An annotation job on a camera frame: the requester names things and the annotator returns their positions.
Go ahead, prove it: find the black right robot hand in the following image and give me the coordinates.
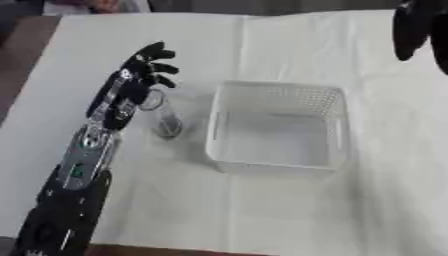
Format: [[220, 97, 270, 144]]
[[390, 0, 448, 76]]

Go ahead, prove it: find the clear glass cup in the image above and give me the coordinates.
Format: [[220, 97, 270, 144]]
[[138, 88, 186, 140]]

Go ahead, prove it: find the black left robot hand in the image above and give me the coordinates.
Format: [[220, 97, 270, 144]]
[[84, 41, 181, 131]]

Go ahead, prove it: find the person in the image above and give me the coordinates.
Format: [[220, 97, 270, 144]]
[[36, 0, 153, 16]]

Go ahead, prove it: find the white plastic basket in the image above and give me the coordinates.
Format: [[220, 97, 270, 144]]
[[203, 79, 354, 176]]

